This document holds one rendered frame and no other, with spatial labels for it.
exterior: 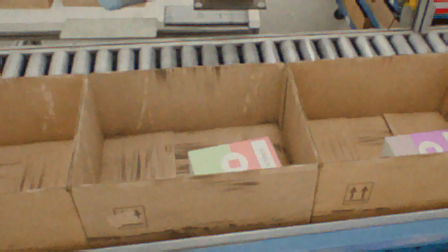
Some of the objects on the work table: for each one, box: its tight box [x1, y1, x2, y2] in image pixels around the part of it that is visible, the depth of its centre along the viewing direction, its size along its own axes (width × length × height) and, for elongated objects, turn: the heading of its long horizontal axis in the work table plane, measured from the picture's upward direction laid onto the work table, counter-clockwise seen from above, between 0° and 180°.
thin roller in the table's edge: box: [166, 10, 246, 15], centre depth 172 cm, size 2×28×2 cm, turn 93°
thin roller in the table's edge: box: [165, 17, 247, 24], centre depth 168 cm, size 2×28×2 cm, turn 93°
